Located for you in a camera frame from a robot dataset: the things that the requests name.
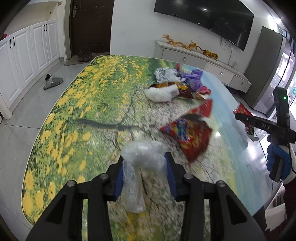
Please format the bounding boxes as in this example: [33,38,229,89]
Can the dark red grey wrapper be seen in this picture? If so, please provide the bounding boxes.
[175,63,183,76]

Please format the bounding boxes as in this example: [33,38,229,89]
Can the clear plastic bag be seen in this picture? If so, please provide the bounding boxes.
[121,140,167,213]

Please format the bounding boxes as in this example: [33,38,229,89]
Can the grey slipper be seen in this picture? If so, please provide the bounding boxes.
[43,73,63,90]

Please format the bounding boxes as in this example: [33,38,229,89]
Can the brown chip bag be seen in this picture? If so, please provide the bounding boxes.
[149,82,195,99]

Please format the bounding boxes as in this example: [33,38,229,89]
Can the white lower cabinet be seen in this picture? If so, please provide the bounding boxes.
[1,20,60,120]

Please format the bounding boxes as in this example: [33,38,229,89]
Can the white tissue wad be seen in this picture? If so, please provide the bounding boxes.
[144,84,180,102]

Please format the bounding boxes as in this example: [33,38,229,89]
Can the blue gloved hand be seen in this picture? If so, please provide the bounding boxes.
[266,144,295,184]

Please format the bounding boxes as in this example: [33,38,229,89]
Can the red white candy wrapper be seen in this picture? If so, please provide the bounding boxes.
[232,102,259,142]

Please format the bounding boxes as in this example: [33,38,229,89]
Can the golden dragon figurine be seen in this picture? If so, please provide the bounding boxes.
[162,34,203,51]

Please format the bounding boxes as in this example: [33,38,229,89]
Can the dark brown entrance door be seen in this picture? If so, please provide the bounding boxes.
[70,0,114,55]

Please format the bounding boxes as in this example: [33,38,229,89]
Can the brown shoes pair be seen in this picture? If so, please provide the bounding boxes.
[78,50,93,63]

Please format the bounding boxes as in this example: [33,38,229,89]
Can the white grey tv cabinet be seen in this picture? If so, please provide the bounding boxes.
[154,41,251,93]

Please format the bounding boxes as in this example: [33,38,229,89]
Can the purple plastic bag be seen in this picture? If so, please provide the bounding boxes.
[182,69,204,92]

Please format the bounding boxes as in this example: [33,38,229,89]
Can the red white torn wrapper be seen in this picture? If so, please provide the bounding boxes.
[196,86,211,100]

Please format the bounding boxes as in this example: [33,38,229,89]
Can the white printed plastic bag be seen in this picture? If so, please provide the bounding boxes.
[154,67,181,83]

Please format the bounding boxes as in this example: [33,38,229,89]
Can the black wall television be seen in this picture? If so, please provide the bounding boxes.
[154,0,254,51]

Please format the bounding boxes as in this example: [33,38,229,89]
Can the brown door mat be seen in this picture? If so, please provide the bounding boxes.
[64,55,94,66]

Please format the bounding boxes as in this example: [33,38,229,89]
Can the black tv cable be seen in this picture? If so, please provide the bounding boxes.
[219,37,234,67]

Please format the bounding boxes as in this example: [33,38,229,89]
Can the golden tiger figurine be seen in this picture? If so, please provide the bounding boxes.
[203,50,218,60]

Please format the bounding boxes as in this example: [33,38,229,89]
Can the red snack bag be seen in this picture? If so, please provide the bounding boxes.
[159,99,213,164]

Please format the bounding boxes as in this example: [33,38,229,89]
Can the grey refrigerator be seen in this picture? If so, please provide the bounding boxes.
[243,27,295,118]

